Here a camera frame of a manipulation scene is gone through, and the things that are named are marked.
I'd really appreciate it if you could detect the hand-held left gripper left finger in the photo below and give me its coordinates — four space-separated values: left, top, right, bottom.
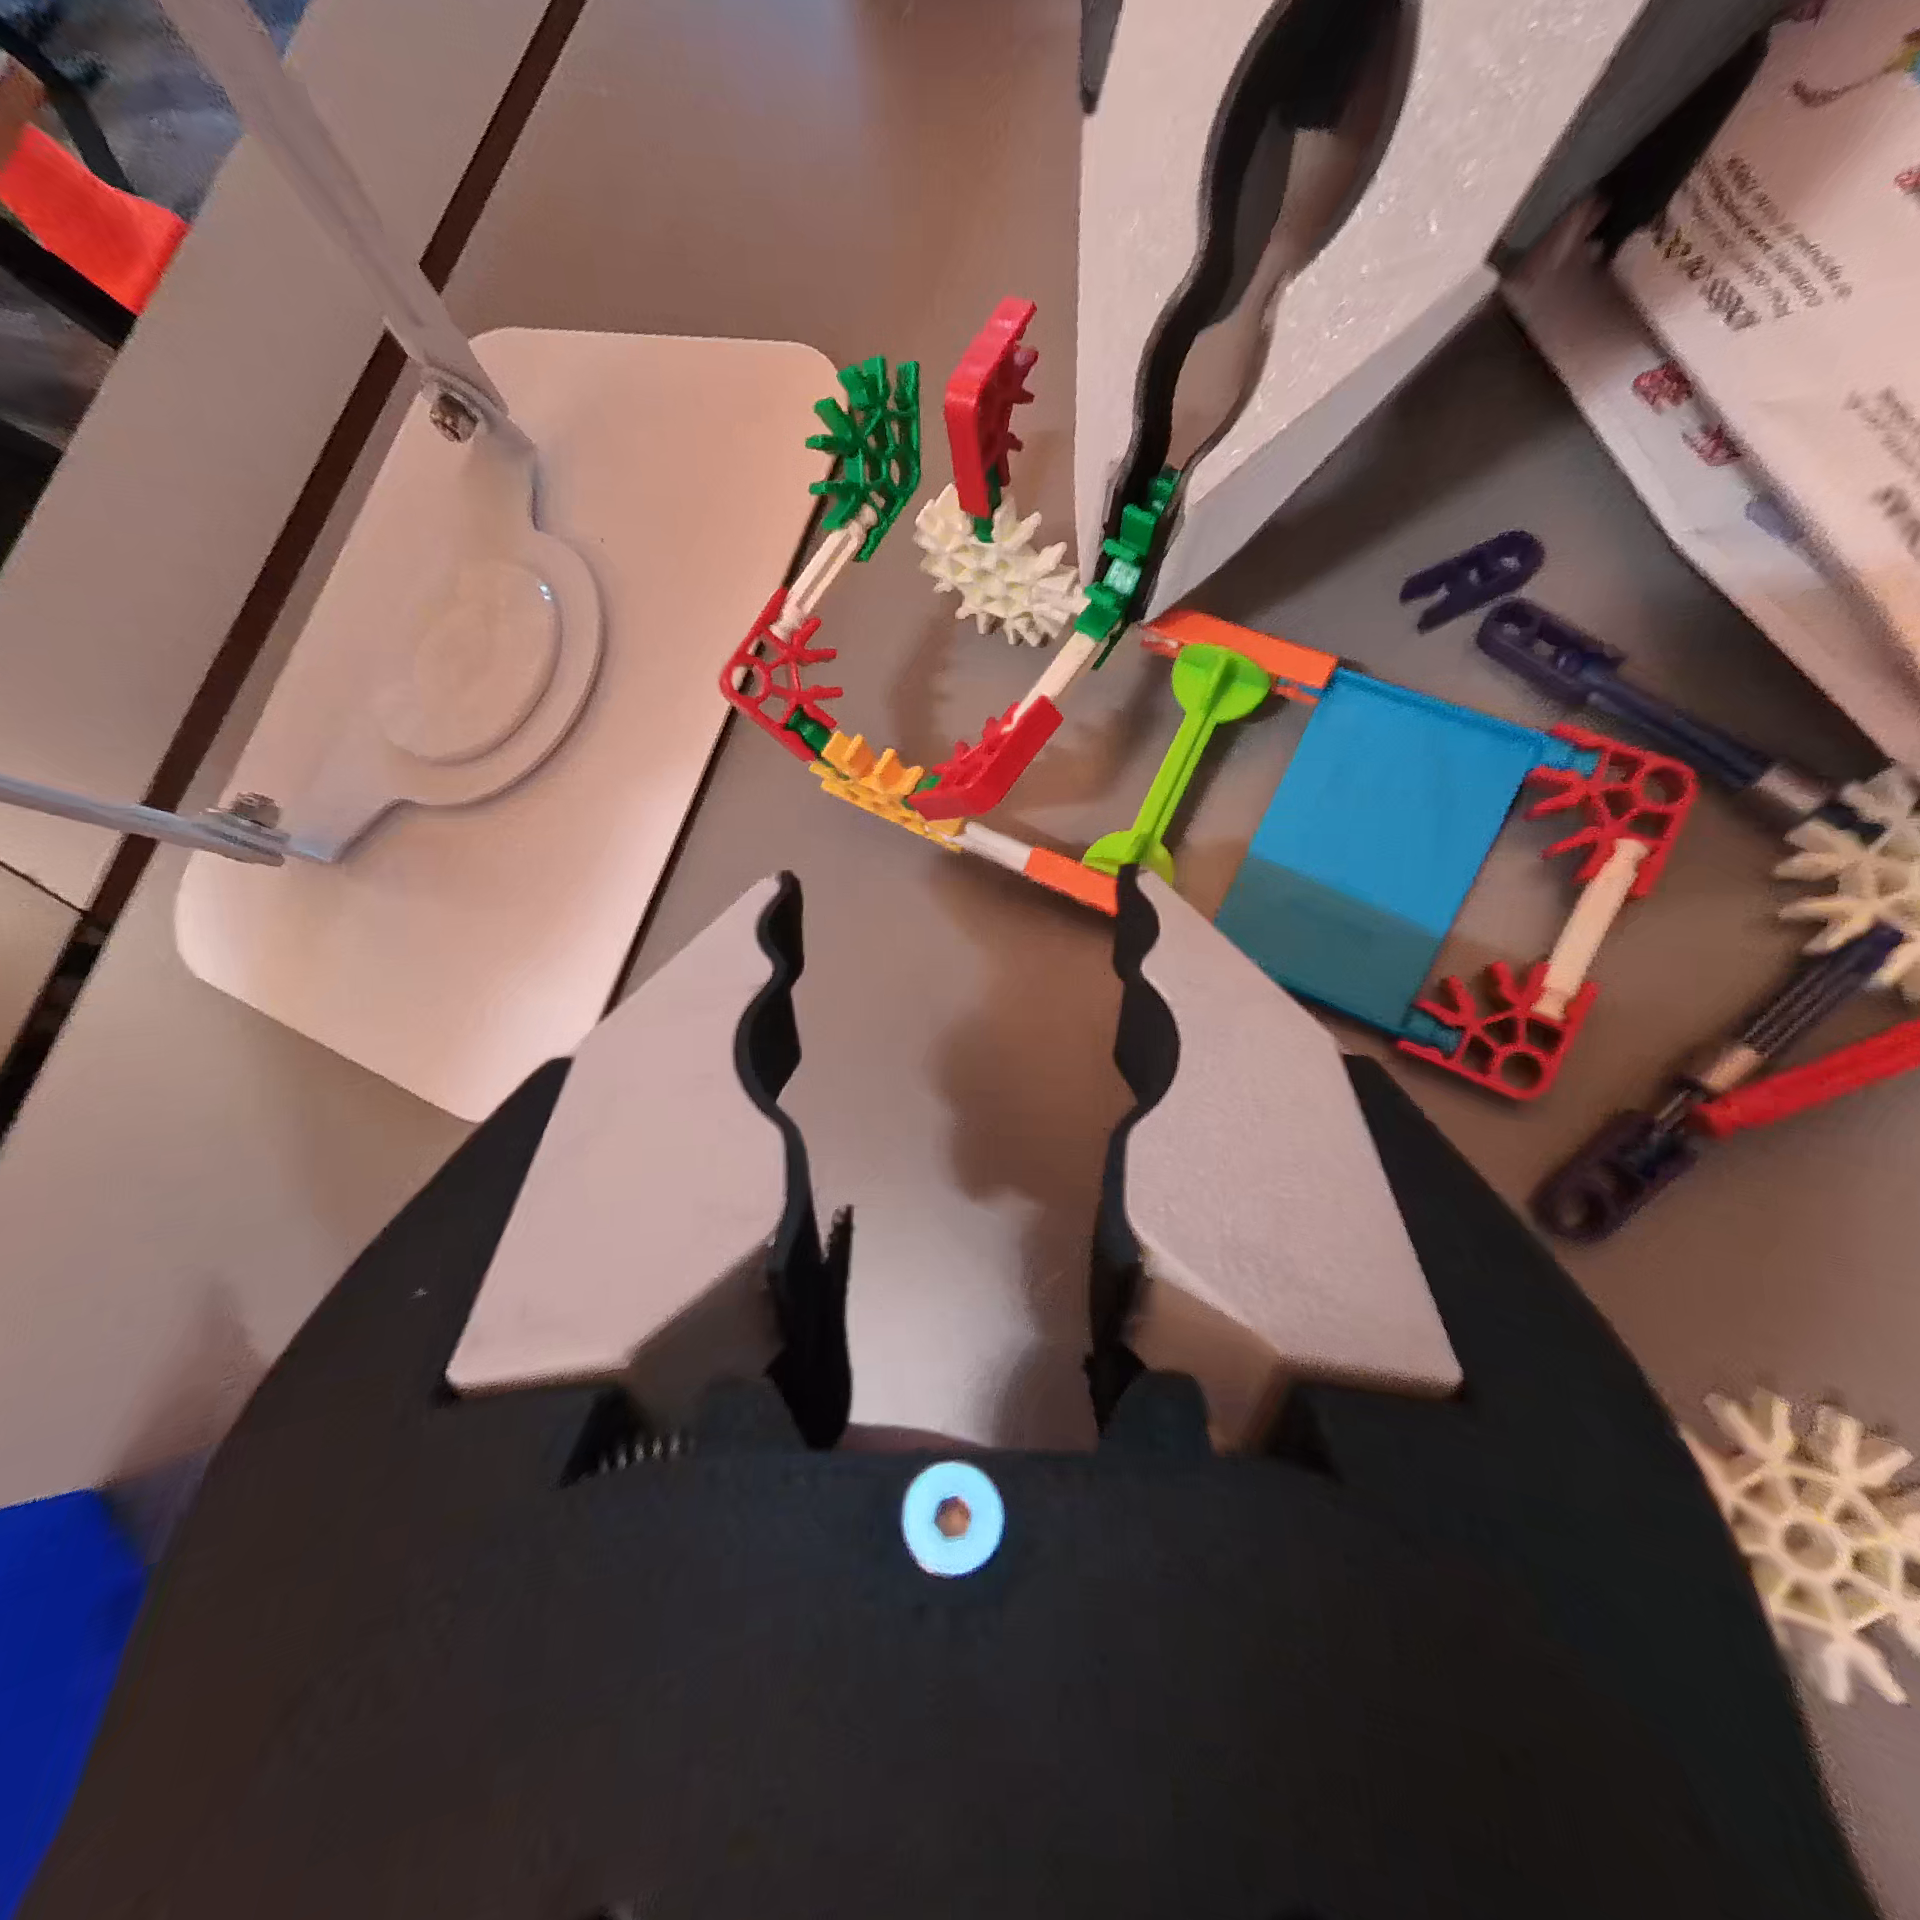
447 871 842 1450

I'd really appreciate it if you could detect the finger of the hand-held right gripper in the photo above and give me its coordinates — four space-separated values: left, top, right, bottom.
1137 0 1653 620
1077 0 1292 578

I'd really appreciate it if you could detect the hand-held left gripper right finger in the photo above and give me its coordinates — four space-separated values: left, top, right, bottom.
1087 867 1465 1450

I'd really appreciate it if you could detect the colourful construction toy model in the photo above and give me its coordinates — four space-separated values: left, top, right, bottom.
719 296 1700 1105

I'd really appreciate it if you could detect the purple clip connector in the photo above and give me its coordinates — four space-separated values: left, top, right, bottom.
1401 530 1548 634

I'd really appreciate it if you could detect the white tabbed booklet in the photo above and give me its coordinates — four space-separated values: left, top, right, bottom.
1499 194 1920 753

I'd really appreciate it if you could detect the white metal stand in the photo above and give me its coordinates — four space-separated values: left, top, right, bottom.
0 0 842 1124

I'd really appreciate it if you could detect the red plastic rod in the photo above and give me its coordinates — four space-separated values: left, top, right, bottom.
1686 1019 1920 1144

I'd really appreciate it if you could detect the white snowflake connector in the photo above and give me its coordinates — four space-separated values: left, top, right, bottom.
1679 1388 1920 1706

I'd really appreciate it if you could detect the orange plastic object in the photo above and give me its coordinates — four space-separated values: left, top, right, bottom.
0 128 191 312

